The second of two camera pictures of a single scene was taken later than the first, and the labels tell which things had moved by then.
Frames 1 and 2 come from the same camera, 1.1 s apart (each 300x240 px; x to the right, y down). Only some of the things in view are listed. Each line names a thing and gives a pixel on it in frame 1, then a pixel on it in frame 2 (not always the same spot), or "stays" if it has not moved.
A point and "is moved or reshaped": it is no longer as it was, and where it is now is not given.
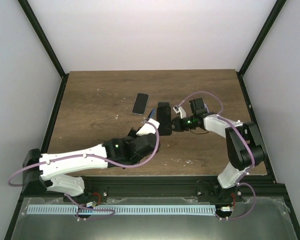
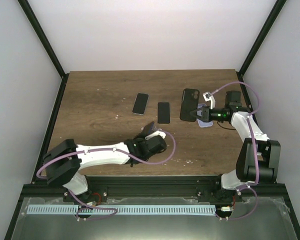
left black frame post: (47, 46) stays
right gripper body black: (184, 126) -> (206, 115)
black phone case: (164, 114) is moved or reshaped
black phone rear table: (140, 103) stays
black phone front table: (153, 114) is moved or reshaped
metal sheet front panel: (257, 218) stays
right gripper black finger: (173, 123) -> (194, 112)
